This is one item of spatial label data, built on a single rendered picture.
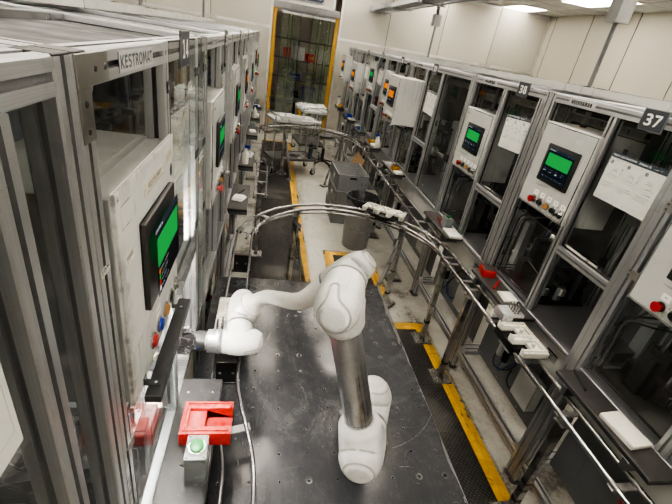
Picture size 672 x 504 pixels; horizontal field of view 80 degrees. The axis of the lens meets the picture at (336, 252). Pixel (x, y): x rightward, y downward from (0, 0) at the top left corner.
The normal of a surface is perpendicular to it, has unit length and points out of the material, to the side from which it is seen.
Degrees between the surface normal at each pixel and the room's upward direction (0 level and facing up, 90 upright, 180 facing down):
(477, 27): 90
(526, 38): 90
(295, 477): 0
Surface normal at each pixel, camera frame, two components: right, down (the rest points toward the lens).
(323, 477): 0.16, -0.87
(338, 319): -0.21, 0.33
